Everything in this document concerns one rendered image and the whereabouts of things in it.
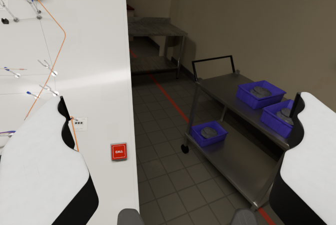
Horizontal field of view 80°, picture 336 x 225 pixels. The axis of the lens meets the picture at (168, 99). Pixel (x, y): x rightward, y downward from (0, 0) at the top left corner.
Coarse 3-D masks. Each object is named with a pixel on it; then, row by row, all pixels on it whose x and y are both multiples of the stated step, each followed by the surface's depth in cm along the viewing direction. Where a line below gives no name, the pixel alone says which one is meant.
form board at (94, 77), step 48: (48, 0) 74; (96, 0) 79; (0, 48) 67; (48, 48) 71; (96, 48) 76; (0, 96) 65; (48, 96) 69; (96, 96) 73; (0, 144) 63; (96, 144) 71
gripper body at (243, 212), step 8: (128, 208) 6; (240, 208) 5; (248, 208) 5; (120, 216) 5; (128, 216) 5; (136, 216) 5; (232, 216) 5; (240, 216) 5; (248, 216) 5; (120, 224) 5; (128, 224) 5; (136, 224) 5; (144, 224) 5; (232, 224) 5; (240, 224) 5; (248, 224) 5; (256, 224) 5
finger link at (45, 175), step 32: (32, 128) 9; (64, 128) 9; (0, 160) 7; (32, 160) 7; (64, 160) 7; (0, 192) 6; (32, 192) 6; (64, 192) 6; (96, 192) 7; (0, 224) 5; (32, 224) 5; (64, 224) 6
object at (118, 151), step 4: (112, 144) 69; (116, 144) 69; (120, 144) 70; (124, 144) 70; (112, 148) 69; (116, 148) 69; (120, 148) 69; (124, 148) 70; (112, 152) 69; (116, 152) 69; (120, 152) 69; (124, 152) 70; (112, 156) 68; (116, 156) 69; (120, 156) 69; (124, 156) 69
